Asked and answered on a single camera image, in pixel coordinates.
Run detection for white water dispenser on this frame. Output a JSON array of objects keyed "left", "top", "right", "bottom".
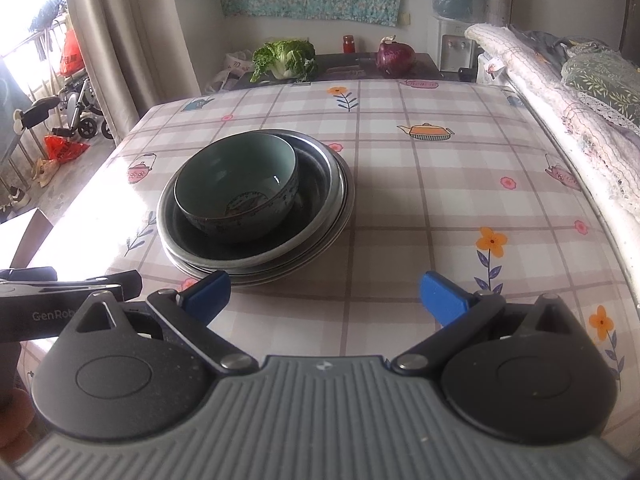
[{"left": 434, "top": 16, "right": 478, "bottom": 73}]

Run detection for deep steel bowl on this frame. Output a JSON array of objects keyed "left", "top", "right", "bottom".
[{"left": 157, "top": 132, "right": 335, "bottom": 261}]

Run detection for person's left hand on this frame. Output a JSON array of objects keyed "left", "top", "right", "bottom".
[{"left": 0, "top": 390, "right": 35, "bottom": 448}]

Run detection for grey bed sheet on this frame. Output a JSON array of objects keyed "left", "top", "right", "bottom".
[{"left": 510, "top": 25, "right": 606, "bottom": 56}]

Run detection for dark side table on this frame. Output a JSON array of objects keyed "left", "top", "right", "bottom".
[{"left": 227, "top": 52, "right": 446, "bottom": 92}]

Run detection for dark blue hanging clothes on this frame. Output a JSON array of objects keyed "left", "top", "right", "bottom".
[{"left": 27, "top": 0, "right": 68, "bottom": 33}]

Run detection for teal ceramic bowl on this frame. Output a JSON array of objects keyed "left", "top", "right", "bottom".
[{"left": 174, "top": 131, "right": 300, "bottom": 244}]

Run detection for grey floral pillow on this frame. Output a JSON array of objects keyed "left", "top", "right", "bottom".
[{"left": 560, "top": 47, "right": 640, "bottom": 126}]

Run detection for brown wooden chair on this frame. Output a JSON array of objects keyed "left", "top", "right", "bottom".
[{"left": 0, "top": 207, "right": 56, "bottom": 273}]

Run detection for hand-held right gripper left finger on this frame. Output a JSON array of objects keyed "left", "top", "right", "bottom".
[{"left": 75, "top": 270, "right": 261, "bottom": 375}]

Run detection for large stainless steel basin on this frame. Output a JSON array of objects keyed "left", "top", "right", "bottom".
[{"left": 156, "top": 130, "right": 348, "bottom": 273}]

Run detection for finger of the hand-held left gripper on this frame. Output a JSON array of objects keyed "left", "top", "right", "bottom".
[
  {"left": 0, "top": 266, "right": 58, "bottom": 283},
  {"left": 84, "top": 270, "right": 143, "bottom": 297}
]

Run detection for napa cabbage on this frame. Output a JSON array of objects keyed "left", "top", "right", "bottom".
[{"left": 250, "top": 39, "right": 318, "bottom": 83}]

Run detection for red plastic bag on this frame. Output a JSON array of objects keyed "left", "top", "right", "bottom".
[{"left": 44, "top": 135, "right": 91, "bottom": 163}]

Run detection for beige curtain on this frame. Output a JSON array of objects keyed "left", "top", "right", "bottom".
[{"left": 60, "top": 0, "right": 201, "bottom": 136}]

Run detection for beige shoe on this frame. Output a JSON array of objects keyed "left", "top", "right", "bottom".
[{"left": 32, "top": 157, "right": 61, "bottom": 186}]

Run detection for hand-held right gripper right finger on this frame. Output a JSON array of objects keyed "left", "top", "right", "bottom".
[{"left": 391, "top": 271, "right": 576, "bottom": 375}]

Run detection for white plastic bag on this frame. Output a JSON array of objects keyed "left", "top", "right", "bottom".
[{"left": 205, "top": 50, "right": 256, "bottom": 93}]

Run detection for orange plastic bag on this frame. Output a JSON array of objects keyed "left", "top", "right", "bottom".
[{"left": 59, "top": 29, "right": 83, "bottom": 77}]

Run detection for red cabbage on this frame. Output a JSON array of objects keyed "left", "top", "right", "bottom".
[{"left": 376, "top": 37, "right": 417, "bottom": 77}]

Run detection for folded wheelchair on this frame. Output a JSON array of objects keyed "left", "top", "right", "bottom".
[{"left": 15, "top": 77, "right": 118, "bottom": 141}]

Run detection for white lace quilt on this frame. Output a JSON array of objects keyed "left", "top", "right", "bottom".
[{"left": 464, "top": 22, "right": 640, "bottom": 261}]

